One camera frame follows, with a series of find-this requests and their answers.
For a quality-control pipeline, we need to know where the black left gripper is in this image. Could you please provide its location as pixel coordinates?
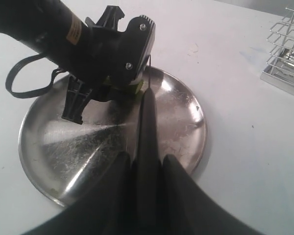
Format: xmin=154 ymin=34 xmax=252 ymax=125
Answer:
xmin=61 ymin=5 xmax=138 ymax=126

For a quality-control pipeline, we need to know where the wire metal utensil holder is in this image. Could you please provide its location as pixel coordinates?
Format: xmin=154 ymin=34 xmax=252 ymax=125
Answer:
xmin=260 ymin=3 xmax=294 ymax=95

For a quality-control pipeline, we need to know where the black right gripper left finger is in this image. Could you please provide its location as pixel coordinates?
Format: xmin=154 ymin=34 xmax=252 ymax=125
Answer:
xmin=25 ymin=151 xmax=131 ymax=235

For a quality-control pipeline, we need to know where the green chili pepper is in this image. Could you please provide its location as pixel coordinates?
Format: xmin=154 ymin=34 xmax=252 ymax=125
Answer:
xmin=103 ymin=76 xmax=144 ymax=95

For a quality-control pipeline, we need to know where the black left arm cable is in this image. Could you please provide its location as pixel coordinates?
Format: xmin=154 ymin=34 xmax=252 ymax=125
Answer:
xmin=5 ymin=53 xmax=72 ymax=99

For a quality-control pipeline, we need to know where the black handled knife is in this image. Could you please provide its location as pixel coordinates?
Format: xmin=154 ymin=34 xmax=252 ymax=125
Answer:
xmin=135 ymin=64 xmax=161 ymax=235

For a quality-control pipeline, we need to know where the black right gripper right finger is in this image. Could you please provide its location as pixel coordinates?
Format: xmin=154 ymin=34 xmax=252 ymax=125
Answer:
xmin=162 ymin=154 xmax=261 ymax=235

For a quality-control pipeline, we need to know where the round stainless steel plate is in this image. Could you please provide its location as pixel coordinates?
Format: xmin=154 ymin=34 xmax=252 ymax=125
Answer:
xmin=19 ymin=68 xmax=207 ymax=206

